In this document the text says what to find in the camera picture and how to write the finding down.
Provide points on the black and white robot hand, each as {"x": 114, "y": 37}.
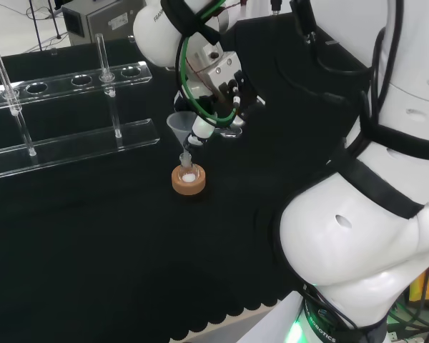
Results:
{"x": 248, "y": 100}

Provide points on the clear plastic funnel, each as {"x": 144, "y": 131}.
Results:
{"x": 180, "y": 123}

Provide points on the clear weighing funnel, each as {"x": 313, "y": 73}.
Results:
{"x": 230, "y": 132}

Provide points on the clear round-bottom flask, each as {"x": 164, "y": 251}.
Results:
{"x": 188, "y": 175}

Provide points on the clear funnel stand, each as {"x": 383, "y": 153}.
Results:
{"x": 75, "y": 146}

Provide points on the grey metal box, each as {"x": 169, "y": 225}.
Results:
{"x": 93, "y": 19}

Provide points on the black bench cloth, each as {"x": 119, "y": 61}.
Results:
{"x": 111, "y": 250}

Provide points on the black tripod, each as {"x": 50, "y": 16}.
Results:
{"x": 39, "y": 21}

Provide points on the yellow stop button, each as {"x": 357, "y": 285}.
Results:
{"x": 427, "y": 286}

